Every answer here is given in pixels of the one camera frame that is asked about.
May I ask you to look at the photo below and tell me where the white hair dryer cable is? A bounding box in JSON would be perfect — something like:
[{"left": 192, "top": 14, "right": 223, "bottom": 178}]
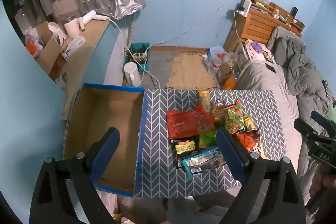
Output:
[{"left": 108, "top": 17, "right": 132, "bottom": 52}]

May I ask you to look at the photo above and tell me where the floral pouch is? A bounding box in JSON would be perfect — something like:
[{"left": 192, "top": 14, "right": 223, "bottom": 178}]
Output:
[{"left": 236, "top": 40, "right": 274, "bottom": 65}]

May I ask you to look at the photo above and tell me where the grey bed sheet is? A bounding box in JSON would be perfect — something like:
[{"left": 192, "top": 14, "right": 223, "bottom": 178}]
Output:
[{"left": 236, "top": 57, "right": 317, "bottom": 202}]

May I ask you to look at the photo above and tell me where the person's right hand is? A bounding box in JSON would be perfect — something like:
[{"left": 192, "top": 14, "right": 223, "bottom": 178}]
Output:
[{"left": 310, "top": 168, "right": 336, "bottom": 203}]

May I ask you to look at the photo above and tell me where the pile of clear plastic bottles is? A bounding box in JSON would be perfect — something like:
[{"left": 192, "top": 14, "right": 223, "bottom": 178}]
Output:
[{"left": 203, "top": 46, "right": 227, "bottom": 75}]

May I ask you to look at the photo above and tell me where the white hair dryer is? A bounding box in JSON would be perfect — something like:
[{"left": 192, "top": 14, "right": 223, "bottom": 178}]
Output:
[{"left": 79, "top": 10, "right": 111, "bottom": 30}]

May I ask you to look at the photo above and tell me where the pile of crumpled wrappers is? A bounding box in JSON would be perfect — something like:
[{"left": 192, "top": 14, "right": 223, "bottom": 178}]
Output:
[{"left": 112, "top": 210, "right": 134, "bottom": 224}]

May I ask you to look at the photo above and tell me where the black snack packet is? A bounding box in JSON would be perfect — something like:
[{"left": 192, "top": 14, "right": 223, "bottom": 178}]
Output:
[{"left": 171, "top": 135, "right": 200, "bottom": 162}]

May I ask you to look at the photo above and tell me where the orange snack packet white figure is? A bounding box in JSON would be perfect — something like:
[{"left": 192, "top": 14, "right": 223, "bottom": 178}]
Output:
[{"left": 234, "top": 130, "right": 263, "bottom": 160}]

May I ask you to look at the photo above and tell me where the brown-gold snack packet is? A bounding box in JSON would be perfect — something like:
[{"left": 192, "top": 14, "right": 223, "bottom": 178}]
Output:
[{"left": 211, "top": 99, "right": 227, "bottom": 123}]

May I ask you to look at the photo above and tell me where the long white wall cable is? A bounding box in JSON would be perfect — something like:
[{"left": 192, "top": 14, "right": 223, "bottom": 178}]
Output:
[{"left": 143, "top": 0, "right": 247, "bottom": 89}]

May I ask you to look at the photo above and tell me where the wooden ledge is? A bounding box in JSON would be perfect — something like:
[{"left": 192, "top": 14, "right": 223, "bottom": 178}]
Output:
[{"left": 52, "top": 19, "right": 111, "bottom": 121}]

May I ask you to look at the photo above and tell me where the white pitcher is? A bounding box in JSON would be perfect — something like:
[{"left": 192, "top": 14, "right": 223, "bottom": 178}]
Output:
[{"left": 123, "top": 62, "right": 142, "bottom": 87}]

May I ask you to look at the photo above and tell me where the white mug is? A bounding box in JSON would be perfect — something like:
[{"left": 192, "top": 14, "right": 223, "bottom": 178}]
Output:
[{"left": 63, "top": 17, "right": 81, "bottom": 40}]

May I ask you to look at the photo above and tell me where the blue-rimmed cardboard box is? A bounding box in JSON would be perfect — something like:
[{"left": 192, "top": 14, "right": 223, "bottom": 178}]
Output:
[{"left": 62, "top": 83, "right": 145, "bottom": 198}]

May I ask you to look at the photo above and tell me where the red-orange snack packet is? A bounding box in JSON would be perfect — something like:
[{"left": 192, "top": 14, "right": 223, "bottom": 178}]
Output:
[{"left": 167, "top": 105, "right": 215, "bottom": 139}]

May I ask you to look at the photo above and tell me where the green and orange snack packet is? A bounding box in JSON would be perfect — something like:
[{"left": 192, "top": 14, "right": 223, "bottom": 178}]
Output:
[{"left": 224, "top": 99, "right": 245, "bottom": 135}]

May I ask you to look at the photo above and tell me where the small white fan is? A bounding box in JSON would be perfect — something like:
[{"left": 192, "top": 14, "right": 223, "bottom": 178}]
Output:
[{"left": 48, "top": 22, "right": 68, "bottom": 46}]

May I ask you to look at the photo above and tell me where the flat white box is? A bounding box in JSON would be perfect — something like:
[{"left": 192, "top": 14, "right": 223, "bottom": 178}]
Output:
[{"left": 62, "top": 36, "right": 87, "bottom": 61}]

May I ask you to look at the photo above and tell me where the white power strip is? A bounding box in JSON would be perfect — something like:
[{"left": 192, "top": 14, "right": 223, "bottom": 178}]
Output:
[
  {"left": 131, "top": 52, "right": 147, "bottom": 62},
  {"left": 238, "top": 0, "right": 253, "bottom": 18}
]

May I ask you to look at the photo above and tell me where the long yellow snack packet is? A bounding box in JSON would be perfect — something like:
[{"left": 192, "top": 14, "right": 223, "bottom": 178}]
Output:
[{"left": 197, "top": 91, "right": 211, "bottom": 113}]

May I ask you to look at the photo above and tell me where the teal snack packet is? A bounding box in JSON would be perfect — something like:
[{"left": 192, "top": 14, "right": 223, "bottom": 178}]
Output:
[{"left": 181, "top": 147, "right": 227, "bottom": 179}]

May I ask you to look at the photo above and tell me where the teal bin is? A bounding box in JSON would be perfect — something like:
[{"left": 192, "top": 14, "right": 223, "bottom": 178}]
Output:
[{"left": 124, "top": 42, "right": 150, "bottom": 74}]

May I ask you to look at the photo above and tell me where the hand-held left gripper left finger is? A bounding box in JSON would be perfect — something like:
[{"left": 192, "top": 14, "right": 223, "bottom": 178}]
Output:
[{"left": 29, "top": 127, "right": 121, "bottom": 224}]

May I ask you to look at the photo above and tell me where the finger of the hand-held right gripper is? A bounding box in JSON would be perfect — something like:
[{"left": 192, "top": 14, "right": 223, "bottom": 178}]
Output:
[
  {"left": 294, "top": 118, "right": 336, "bottom": 147},
  {"left": 311, "top": 110, "right": 336, "bottom": 135}
]

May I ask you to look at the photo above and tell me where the orange drink bottle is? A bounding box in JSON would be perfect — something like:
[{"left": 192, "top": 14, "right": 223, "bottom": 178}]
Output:
[{"left": 222, "top": 72, "right": 241, "bottom": 90}]

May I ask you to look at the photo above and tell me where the brown cardboard box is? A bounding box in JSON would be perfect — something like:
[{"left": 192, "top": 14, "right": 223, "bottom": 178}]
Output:
[{"left": 35, "top": 21, "right": 67, "bottom": 81}]

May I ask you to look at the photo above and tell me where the small white box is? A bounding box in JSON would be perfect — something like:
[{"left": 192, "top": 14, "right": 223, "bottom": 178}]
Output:
[{"left": 54, "top": 73, "right": 69, "bottom": 89}]

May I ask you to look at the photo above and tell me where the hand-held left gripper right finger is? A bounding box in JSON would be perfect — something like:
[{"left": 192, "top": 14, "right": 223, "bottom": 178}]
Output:
[{"left": 215, "top": 127, "right": 307, "bottom": 224}]

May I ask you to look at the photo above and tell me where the grey duvet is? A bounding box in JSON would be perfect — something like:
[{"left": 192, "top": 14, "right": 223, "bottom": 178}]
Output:
[{"left": 268, "top": 27, "right": 332, "bottom": 121}]

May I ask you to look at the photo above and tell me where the orange-lidded jar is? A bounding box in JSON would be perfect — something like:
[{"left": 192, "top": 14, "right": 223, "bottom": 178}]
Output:
[{"left": 25, "top": 43, "right": 44, "bottom": 58}]

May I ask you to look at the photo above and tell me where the small yellow snack packet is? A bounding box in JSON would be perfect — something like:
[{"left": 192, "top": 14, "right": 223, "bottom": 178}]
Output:
[{"left": 243, "top": 114, "right": 257, "bottom": 132}]

